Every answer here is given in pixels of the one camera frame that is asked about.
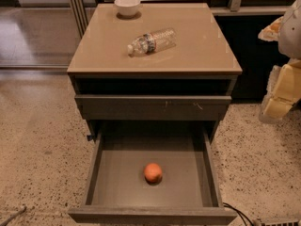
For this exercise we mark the open grey middle drawer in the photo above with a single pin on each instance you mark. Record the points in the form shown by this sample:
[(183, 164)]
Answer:
[(118, 193)]

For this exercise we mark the white ceramic bowl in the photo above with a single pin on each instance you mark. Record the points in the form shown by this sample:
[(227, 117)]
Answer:
[(127, 8)]

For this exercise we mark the clear plastic water bottle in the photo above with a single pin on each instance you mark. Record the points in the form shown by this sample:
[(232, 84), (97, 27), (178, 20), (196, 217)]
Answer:
[(152, 42)]

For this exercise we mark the closed grey top drawer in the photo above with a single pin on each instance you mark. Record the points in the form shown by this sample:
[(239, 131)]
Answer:
[(153, 108)]

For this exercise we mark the grey rod on floor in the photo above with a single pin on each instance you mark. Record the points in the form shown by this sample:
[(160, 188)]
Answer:
[(13, 216)]

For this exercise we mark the brown drawer cabinet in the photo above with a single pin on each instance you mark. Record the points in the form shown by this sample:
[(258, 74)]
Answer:
[(200, 64)]

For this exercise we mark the white floor power strip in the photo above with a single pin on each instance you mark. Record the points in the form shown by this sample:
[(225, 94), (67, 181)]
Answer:
[(277, 222)]

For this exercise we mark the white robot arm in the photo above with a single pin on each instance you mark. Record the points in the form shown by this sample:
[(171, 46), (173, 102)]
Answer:
[(289, 37)]

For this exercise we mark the orange fruit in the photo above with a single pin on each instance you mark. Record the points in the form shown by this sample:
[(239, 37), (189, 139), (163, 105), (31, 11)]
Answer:
[(153, 173)]

